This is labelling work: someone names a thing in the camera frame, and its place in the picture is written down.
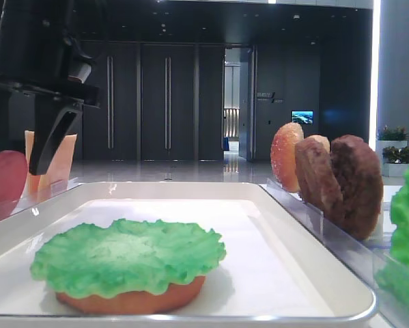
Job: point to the brown meat patty rear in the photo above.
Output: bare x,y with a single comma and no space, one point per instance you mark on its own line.
357,170

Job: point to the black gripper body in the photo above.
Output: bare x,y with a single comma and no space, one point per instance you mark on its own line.
38,51

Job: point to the orange cheese slice left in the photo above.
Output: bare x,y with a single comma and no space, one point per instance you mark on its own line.
31,181

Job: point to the brown meat patty front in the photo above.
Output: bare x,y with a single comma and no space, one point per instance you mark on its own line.
317,182

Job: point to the green lettuce leaf in holder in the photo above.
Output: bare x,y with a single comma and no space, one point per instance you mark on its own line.
407,222

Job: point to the dark double doors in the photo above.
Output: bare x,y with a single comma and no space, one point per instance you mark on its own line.
157,102

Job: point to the orange cheese slice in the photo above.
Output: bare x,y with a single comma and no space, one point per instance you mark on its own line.
60,167
31,181

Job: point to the wall screen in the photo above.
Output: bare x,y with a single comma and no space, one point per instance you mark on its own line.
302,117

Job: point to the green lettuce leaf on bun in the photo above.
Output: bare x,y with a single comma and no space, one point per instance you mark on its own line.
127,256

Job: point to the potted plants white planter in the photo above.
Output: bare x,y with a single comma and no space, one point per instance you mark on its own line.
393,150

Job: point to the bottom bun slice on tray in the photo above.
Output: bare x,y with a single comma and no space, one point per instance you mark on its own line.
137,302

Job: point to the red tomato slice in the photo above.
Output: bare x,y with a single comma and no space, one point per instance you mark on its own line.
13,174

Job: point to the orange cheese slice right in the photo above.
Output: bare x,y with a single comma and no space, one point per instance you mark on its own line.
60,167

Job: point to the bun slice inner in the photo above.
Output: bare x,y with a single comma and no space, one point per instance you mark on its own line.
321,139

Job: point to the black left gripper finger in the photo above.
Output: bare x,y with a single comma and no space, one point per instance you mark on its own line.
54,117

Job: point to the brown meat patty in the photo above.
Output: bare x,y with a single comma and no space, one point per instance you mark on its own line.
357,170
317,182

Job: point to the white metal tray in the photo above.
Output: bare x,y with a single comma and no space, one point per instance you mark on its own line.
275,273

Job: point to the bun slice outer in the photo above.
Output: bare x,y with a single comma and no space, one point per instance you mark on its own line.
282,155

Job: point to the clear acrylic lettuce holder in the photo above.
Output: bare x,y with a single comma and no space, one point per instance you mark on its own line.
392,286

